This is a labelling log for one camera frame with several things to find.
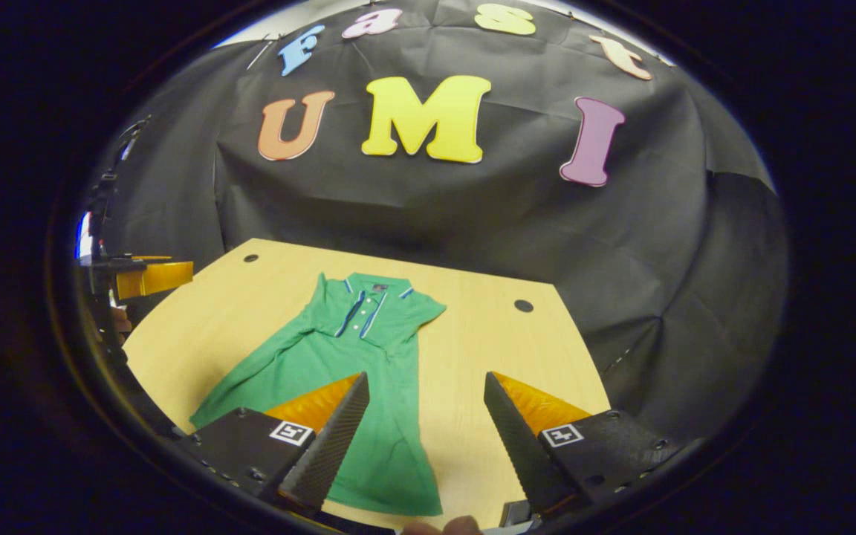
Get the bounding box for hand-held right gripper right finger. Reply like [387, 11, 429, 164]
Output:
[483, 371, 687, 519]

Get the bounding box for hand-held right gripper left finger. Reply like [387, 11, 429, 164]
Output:
[172, 372, 371, 515]

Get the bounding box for green T-shirt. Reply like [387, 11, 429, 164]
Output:
[189, 271, 449, 518]

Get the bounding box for black backdrop cloth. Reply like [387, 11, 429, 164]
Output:
[94, 0, 789, 447]

